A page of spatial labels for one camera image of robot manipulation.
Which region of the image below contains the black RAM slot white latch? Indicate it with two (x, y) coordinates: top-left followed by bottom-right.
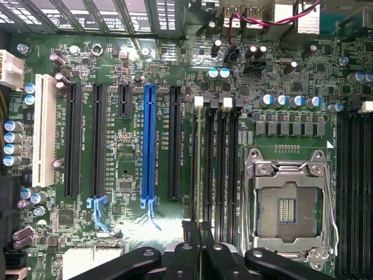
(360, 101), (373, 278)
(217, 97), (233, 244)
(191, 96), (205, 223)

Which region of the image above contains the silver board connector housing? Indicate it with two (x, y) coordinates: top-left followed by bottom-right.
(62, 246), (125, 280)

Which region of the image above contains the silver locking lever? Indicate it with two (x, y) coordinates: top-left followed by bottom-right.
(244, 150), (259, 249)
(319, 162), (340, 265)

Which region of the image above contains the silver CPU socket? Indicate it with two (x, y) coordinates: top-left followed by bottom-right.
(244, 148), (340, 272)

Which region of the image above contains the blue expansion slot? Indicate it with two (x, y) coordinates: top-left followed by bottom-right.
(140, 84), (159, 209)

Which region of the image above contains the long black expansion slot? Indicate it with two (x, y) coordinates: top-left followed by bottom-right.
(89, 83), (107, 198)
(167, 85), (182, 201)
(64, 82), (82, 198)

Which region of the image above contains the short black expansion slot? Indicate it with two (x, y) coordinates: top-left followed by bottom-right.
(117, 83), (133, 118)

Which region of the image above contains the white PCI expansion slot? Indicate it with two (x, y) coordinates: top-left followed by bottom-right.
(31, 73), (58, 188)

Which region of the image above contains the green PC motherboard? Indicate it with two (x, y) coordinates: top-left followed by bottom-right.
(8, 0), (373, 280)

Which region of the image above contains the black fan header connector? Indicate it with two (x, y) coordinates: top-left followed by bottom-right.
(243, 60), (266, 74)

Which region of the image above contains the white power connector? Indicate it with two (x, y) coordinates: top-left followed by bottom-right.
(0, 49), (26, 92)

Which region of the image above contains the silver rear port block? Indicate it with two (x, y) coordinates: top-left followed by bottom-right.
(215, 0), (275, 29)

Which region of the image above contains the silver heat sink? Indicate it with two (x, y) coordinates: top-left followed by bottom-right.
(296, 2), (322, 34)

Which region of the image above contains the red and black wire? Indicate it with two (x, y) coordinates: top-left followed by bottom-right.
(226, 0), (323, 49)

